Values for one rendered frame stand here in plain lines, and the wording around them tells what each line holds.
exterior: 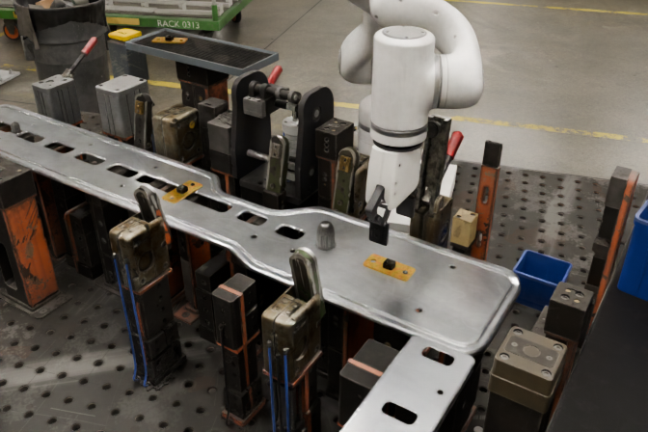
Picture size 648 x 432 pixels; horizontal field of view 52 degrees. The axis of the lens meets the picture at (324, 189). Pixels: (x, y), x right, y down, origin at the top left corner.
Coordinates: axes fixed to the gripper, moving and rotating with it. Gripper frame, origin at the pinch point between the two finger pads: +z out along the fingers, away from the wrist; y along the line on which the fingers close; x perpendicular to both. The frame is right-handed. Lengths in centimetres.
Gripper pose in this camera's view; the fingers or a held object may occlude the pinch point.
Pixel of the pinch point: (391, 224)
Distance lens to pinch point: 108.0
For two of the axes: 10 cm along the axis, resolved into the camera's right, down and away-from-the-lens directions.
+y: -5.4, 4.3, -7.2
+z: 0.0, 8.6, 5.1
